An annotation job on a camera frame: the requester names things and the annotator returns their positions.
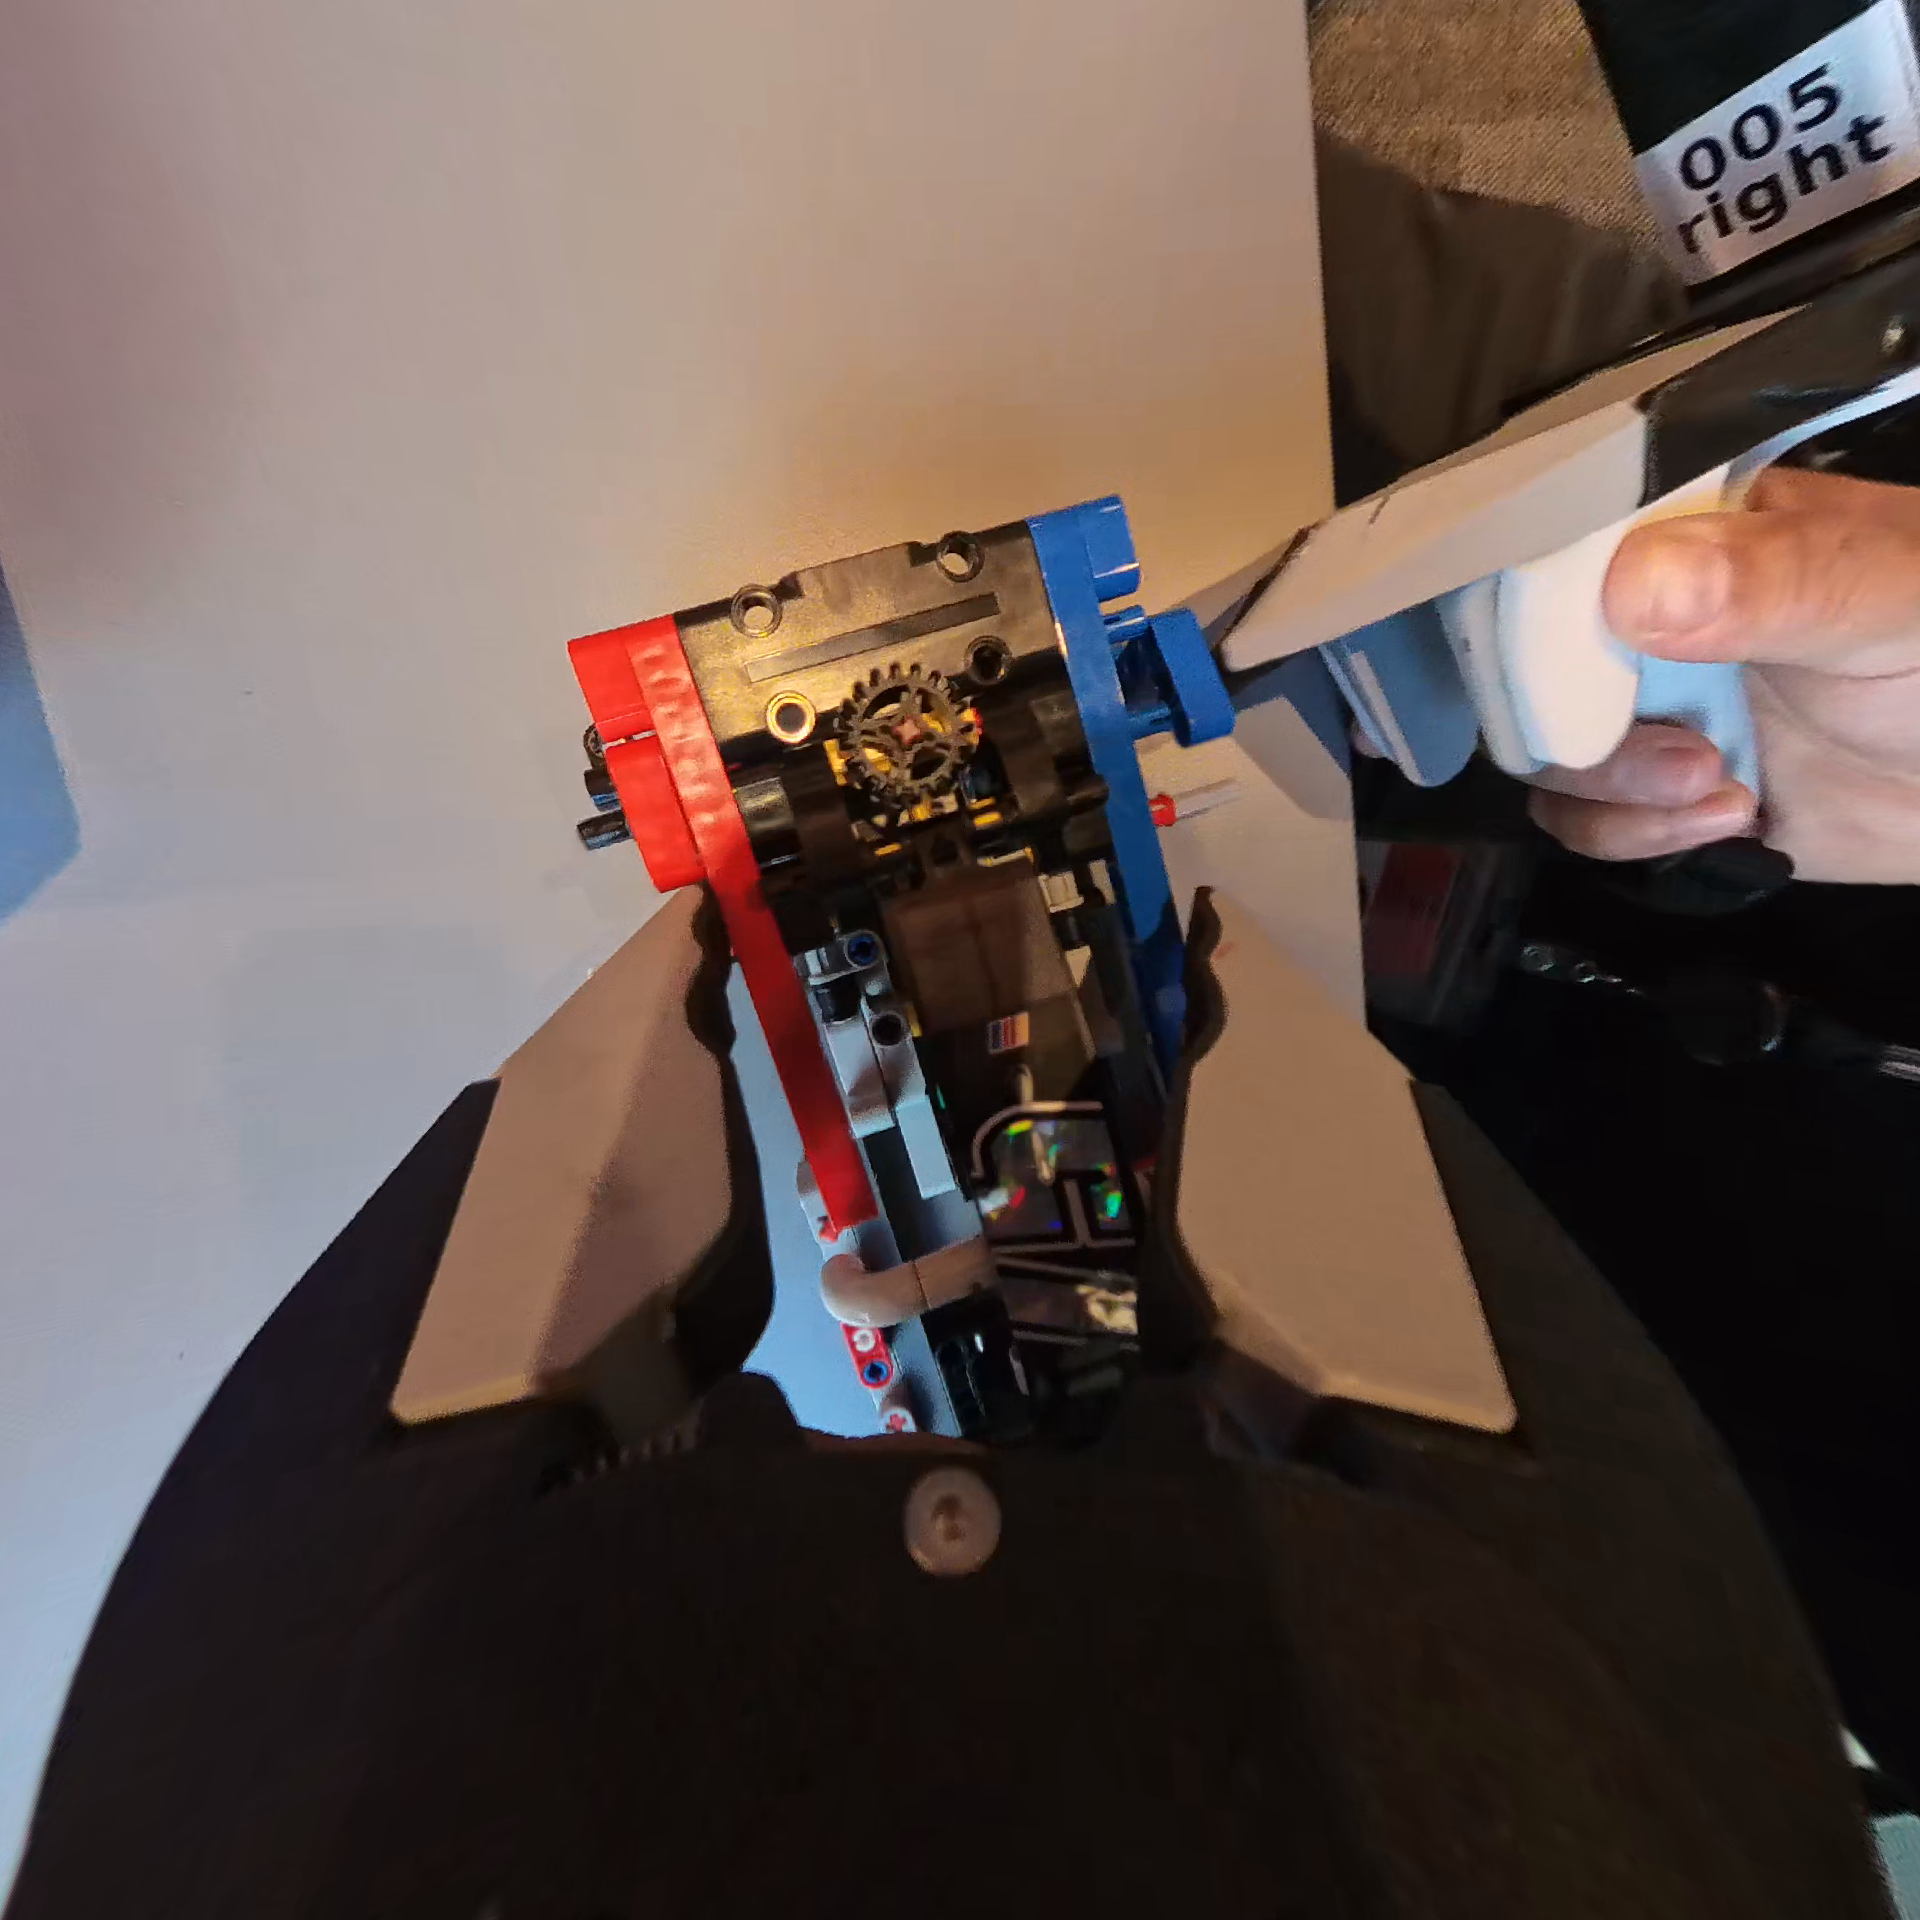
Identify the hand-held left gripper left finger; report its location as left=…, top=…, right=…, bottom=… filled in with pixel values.
left=391, top=884, right=778, bottom=1434

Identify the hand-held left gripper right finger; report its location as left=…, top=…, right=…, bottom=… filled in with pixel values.
left=1144, top=884, right=1521, bottom=1438

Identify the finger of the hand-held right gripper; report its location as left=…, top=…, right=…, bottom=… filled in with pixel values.
left=1227, top=647, right=1362, bottom=821
left=1212, top=306, right=1850, bottom=677

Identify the blue L-shaped toy beam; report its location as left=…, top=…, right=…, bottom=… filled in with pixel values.
left=1117, top=602, right=1243, bottom=750

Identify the partly built toy car chassis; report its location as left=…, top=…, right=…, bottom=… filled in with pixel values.
left=565, top=492, right=1250, bottom=1445

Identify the person's right hand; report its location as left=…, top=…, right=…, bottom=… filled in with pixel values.
left=1526, top=463, right=1920, bottom=889

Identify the person's leg in dark trousers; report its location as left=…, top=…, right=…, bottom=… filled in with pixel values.
left=1312, top=133, right=1699, bottom=504

